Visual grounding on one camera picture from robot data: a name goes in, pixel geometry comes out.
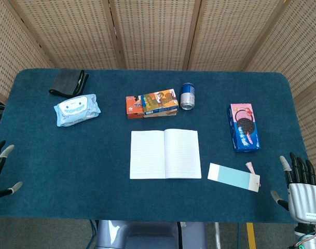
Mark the light blue paper bookmark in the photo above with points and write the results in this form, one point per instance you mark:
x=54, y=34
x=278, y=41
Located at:
x=231, y=177

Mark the blue and yellow snack box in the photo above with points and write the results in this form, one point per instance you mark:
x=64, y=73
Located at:
x=159, y=101

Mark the light blue wet wipes pack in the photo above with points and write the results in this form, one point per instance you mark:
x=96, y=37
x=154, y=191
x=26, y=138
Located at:
x=76, y=110

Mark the grey blue robot torso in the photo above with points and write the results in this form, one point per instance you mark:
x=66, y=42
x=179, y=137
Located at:
x=147, y=236

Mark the dark blue table mat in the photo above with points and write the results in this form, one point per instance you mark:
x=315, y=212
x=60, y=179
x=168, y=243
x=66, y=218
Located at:
x=69, y=168

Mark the blue pink cookie box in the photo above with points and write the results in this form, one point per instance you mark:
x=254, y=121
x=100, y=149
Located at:
x=244, y=129

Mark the orange cardboard box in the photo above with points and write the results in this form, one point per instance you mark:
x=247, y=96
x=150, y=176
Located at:
x=133, y=109

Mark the folded dark grey cloth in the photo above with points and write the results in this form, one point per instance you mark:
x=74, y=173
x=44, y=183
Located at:
x=65, y=81

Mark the open lined notebook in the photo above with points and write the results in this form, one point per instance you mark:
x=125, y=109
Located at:
x=165, y=155

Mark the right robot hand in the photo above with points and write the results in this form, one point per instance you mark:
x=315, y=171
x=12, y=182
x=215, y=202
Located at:
x=304, y=199

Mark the white pole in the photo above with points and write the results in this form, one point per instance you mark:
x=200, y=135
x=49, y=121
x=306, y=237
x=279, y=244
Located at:
x=217, y=234

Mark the blue soda can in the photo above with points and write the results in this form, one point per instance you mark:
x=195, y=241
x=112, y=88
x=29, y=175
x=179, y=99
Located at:
x=187, y=97

